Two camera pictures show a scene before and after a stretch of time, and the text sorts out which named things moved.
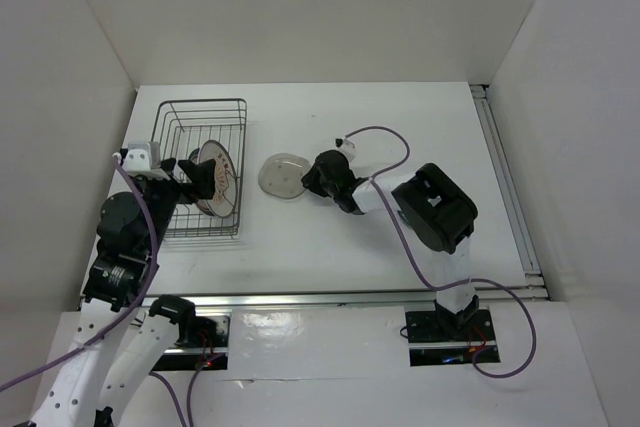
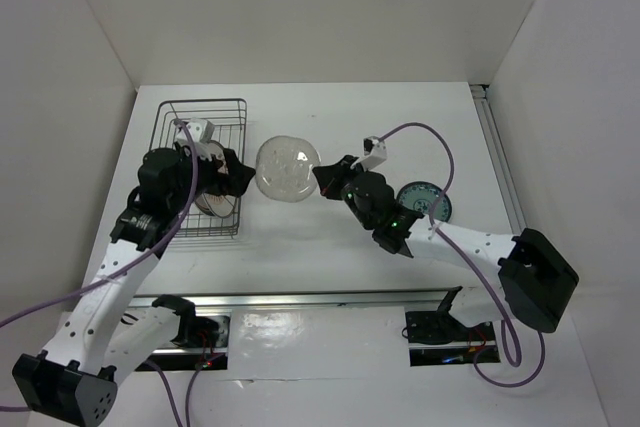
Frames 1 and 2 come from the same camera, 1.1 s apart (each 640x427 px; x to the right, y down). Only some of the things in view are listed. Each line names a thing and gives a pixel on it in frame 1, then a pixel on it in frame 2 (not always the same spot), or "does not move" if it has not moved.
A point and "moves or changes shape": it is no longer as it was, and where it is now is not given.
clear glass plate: x=280 y=175 moves or changes shape
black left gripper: x=203 y=176 to x=233 y=183
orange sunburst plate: x=225 y=185 does not move
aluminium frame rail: x=510 y=196 does not move
